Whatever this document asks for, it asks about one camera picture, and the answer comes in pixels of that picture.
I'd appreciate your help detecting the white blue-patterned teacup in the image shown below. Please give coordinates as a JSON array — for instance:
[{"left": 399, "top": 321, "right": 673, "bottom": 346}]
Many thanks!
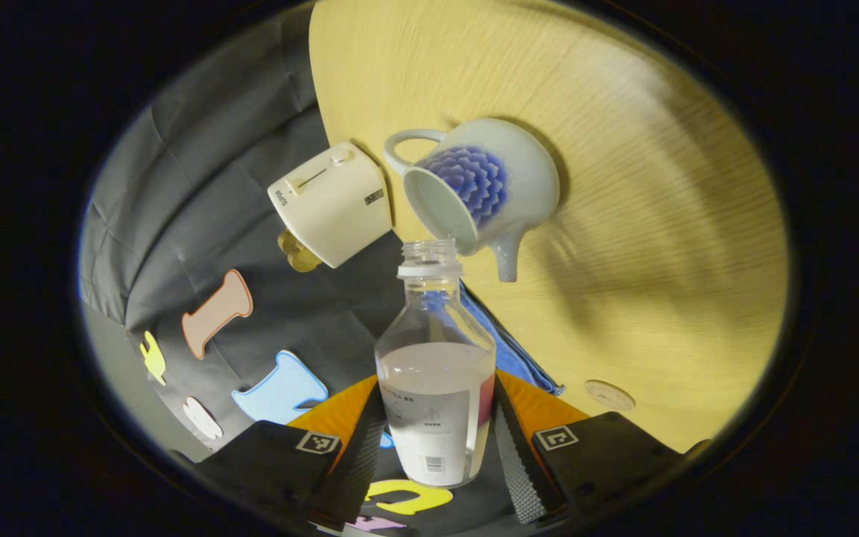
[{"left": 384, "top": 118, "right": 561, "bottom": 283}]

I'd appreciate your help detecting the cream white toaster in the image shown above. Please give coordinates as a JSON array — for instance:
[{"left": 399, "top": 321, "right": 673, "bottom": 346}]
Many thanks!
[{"left": 267, "top": 142, "right": 394, "bottom": 269}]

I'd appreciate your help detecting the clear plastic water bottle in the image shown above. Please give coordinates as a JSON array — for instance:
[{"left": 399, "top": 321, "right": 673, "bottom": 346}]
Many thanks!
[{"left": 374, "top": 239, "right": 497, "bottom": 489}]

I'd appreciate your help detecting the black backdrop cloth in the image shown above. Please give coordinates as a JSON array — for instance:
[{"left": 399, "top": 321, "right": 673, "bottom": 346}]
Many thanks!
[{"left": 79, "top": 7, "right": 520, "bottom": 534}]

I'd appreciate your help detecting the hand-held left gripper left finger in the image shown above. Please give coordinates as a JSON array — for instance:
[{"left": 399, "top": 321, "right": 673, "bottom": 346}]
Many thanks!
[{"left": 195, "top": 375, "right": 389, "bottom": 530}]

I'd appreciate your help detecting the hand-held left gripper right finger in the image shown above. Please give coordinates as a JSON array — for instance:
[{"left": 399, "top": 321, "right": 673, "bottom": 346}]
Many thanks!
[{"left": 493, "top": 369, "right": 710, "bottom": 525}]

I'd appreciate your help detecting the round beige coaster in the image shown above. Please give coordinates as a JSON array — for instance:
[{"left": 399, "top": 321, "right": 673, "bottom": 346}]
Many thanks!
[{"left": 585, "top": 380, "right": 636, "bottom": 412}]

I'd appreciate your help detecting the folded blue towel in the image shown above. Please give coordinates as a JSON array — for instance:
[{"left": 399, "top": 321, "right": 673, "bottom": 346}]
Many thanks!
[{"left": 459, "top": 282, "right": 566, "bottom": 397}]

